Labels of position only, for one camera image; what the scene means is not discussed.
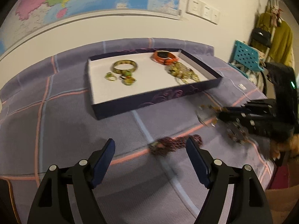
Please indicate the black handbag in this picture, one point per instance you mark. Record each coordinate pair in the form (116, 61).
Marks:
(262, 36)

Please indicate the teal plastic stool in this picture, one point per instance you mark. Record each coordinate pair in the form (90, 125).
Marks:
(245, 58)

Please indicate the white wall socket panel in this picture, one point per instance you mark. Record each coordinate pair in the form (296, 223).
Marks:
(202, 10)

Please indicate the dark purple tray box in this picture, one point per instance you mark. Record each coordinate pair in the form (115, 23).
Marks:
(153, 83)

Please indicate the person right hand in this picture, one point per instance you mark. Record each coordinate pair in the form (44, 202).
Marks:
(290, 146)

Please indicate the olive green bangle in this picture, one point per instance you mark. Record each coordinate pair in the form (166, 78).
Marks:
(122, 66)

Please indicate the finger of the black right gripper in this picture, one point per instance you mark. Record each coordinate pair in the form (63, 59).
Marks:
(255, 125)
(261, 107)

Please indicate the orange smart watch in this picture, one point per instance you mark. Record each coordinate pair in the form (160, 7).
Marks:
(164, 57)

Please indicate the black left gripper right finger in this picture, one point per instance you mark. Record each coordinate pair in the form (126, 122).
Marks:
(249, 203)

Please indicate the purple plaid bedsheet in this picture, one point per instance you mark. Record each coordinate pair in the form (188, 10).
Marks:
(47, 119)

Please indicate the white fabric label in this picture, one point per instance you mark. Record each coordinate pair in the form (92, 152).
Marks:
(242, 87)

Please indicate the yellow hanging garment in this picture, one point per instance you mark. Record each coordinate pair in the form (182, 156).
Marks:
(281, 48)

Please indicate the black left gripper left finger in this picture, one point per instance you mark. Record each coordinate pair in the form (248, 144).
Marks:
(51, 203)

